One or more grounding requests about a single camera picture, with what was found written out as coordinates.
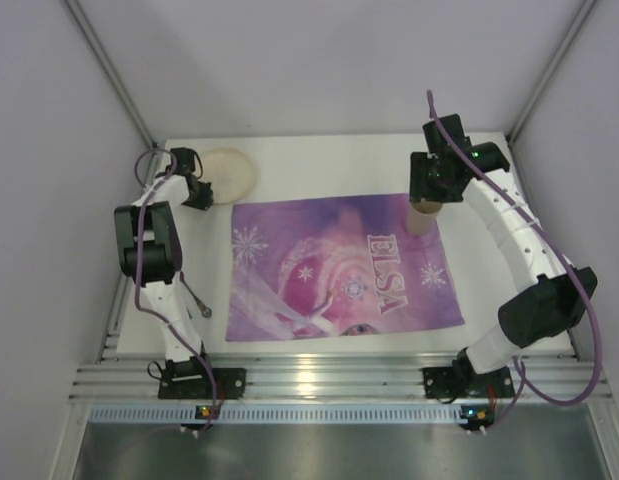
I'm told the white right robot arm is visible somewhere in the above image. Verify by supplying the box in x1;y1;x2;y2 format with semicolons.
409;114;598;375

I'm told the right aluminium frame post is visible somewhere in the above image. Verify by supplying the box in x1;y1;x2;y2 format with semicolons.
505;0;600;148

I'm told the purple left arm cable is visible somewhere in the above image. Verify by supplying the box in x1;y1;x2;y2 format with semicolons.
133;147;225;436

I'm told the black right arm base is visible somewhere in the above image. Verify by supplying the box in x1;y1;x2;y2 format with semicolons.
422;366;515;404

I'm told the pink fork patterned handle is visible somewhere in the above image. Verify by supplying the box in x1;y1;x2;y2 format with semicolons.
182;280;212;318

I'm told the aluminium frame post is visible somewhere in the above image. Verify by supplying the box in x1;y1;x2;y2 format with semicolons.
60;0;156;147
505;0;600;148

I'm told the left aluminium frame post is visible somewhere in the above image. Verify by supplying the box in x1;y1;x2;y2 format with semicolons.
60;0;156;147

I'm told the cream round plate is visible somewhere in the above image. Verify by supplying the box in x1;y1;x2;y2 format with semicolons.
201;147;258;205

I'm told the aluminium front rail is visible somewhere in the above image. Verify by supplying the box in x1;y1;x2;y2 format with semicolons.
69;354;593;403

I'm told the cream beige cup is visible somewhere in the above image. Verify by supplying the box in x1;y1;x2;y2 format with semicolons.
406;201;443;236

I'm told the slotted grey cable duct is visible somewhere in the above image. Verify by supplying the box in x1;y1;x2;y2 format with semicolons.
88;404;487;425

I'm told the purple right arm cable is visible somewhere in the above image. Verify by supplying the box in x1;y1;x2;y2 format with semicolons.
426;89;605;436

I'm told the purple Elsa placemat cloth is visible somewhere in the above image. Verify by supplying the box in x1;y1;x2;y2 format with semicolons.
225;194;464;342

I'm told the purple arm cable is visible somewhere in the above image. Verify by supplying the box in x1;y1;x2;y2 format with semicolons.
133;147;225;436
426;89;605;436

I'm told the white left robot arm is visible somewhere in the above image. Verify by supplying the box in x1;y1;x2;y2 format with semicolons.
114;147;214;371

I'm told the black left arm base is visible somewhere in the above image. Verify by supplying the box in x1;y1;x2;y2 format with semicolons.
158;367;247;400

